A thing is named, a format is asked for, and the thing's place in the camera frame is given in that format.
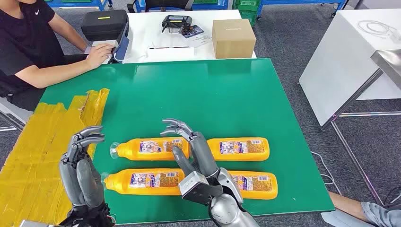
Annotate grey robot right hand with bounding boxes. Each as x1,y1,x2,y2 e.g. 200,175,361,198
159,118,220,180

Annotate person's right hand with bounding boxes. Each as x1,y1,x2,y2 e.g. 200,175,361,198
85,43,115,70

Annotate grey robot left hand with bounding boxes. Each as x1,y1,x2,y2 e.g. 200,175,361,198
58,126,106,208

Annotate orange detergent bottle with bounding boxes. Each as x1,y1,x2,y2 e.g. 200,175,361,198
207,137,270,162
228,170,279,201
109,138,191,162
101,168,186,197

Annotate white and blue box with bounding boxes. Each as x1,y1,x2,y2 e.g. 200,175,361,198
91,31,131,64

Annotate black carrying case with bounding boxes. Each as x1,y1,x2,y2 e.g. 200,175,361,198
81,9,130,42

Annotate white desk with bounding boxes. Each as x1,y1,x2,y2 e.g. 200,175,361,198
86,9,258,64

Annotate yellow plastic sheet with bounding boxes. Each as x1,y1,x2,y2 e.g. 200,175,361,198
0,88,110,227

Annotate flat white box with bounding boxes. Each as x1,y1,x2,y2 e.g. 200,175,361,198
147,46,195,61

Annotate person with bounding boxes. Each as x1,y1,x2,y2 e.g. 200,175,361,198
319,191,401,227
0,0,115,112

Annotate black remote controller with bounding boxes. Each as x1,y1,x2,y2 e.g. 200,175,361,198
161,15,193,34

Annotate black office chair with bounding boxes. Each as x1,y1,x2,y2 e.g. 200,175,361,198
128,0,195,13

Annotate dark printed card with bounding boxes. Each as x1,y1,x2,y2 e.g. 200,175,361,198
182,25,205,39

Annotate white paper sheet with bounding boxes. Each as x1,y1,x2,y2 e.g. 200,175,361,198
184,29,213,48

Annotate cardboard box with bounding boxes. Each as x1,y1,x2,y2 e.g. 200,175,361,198
212,18,257,60

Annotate green plastic crates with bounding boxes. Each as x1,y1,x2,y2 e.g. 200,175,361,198
232,0,261,27

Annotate white side table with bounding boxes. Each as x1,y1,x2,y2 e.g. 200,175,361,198
298,9,401,128

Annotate steel table top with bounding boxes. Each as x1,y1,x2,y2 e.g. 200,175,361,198
370,48,401,91

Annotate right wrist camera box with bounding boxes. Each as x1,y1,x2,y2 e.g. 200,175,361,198
178,171,224,207

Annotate white floor cable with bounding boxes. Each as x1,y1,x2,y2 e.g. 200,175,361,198
311,151,342,195

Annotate metal table frame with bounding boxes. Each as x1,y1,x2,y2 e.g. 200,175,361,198
320,69,401,206

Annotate black floor cable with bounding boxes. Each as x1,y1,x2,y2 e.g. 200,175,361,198
384,186,401,209

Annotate white cable with adapter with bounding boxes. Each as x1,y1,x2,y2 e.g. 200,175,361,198
357,20,401,43

